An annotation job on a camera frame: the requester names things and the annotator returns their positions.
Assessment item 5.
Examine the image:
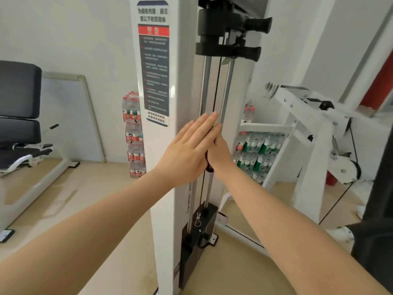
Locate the person's left hand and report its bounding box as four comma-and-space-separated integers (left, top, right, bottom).
152, 112, 223, 189

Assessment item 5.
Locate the person's right hand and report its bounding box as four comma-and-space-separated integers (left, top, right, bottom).
205, 132, 235, 182

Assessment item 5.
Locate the dark grey cleaning cloth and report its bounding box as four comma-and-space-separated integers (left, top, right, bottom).
204, 150, 215, 173

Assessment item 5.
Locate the white gym machine frame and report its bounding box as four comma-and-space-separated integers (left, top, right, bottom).
129, 0, 393, 295

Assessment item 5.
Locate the person's left forearm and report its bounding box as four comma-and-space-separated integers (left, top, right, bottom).
0, 168, 176, 295

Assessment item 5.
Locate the person's right forearm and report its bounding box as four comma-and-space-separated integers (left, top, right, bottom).
221, 168, 389, 295

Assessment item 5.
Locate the stack of water bottle packs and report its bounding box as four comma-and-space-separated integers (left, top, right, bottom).
122, 91, 286, 185

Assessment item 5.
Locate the chrome guide rod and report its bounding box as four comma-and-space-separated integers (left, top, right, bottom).
198, 55, 213, 120
205, 57, 236, 209

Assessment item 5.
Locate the dark warning label sticker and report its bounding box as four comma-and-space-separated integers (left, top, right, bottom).
136, 0, 170, 127

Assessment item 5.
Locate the framed whiteboard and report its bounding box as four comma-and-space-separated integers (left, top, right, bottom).
40, 72, 106, 164

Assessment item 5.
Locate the black pulley carriage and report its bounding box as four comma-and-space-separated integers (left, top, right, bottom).
195, 0, 273, 62

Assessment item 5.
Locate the black padded weight bench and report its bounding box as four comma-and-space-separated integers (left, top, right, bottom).
0, 60, 80, 243

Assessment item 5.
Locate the black steel machine cable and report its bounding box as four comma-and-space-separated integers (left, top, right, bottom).
201, 55, 222, 212

